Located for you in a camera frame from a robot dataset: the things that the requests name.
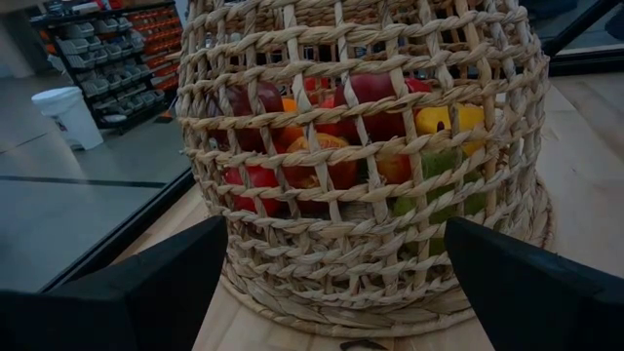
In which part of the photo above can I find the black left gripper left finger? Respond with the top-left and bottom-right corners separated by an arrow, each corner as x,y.
0,215 -> 229,351

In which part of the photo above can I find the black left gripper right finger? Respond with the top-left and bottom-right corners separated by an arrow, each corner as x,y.
444,215 -> 624,351

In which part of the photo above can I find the green pear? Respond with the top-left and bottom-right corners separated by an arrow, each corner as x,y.
391,148 -> 488,255

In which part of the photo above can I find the small red-yellow peach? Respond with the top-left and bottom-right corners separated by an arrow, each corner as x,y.
374,153 -> 414,186

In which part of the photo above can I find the yellow bell pepper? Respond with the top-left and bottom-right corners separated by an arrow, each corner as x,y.
413,103 -> 488,158

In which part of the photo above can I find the orange-red mango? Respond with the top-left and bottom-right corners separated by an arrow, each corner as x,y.
284,133 -> 361,191

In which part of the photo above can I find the dark red apple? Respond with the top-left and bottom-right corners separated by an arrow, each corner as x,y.
208,81 -> 285,155
334,72 -> 415,143

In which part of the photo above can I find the orange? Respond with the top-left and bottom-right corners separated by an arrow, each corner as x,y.
278,96 -> 307,150

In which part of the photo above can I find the woven straw basket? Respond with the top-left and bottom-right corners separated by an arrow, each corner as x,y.
174,0 -> 555,338

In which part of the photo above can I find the white trash bin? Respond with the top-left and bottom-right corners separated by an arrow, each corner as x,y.
30,85 -> 105,151

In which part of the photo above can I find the black parts bin shelf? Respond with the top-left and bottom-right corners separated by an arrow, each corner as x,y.
28,0 -> 184,136

